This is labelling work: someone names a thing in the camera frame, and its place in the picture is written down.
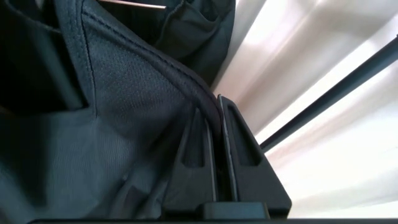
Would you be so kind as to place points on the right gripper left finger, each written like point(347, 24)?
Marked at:
point(186, 186)

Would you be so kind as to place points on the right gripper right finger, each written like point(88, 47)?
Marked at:
point(261, 186)

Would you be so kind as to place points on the black garment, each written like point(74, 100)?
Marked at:
point(93, 124)

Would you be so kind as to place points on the pink clothes hanger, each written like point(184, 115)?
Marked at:
point(133, 4)

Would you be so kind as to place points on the black clothes rack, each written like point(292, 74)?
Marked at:
point(335, 93)

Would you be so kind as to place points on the beige curtain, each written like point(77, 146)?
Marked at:
point(311, 124)

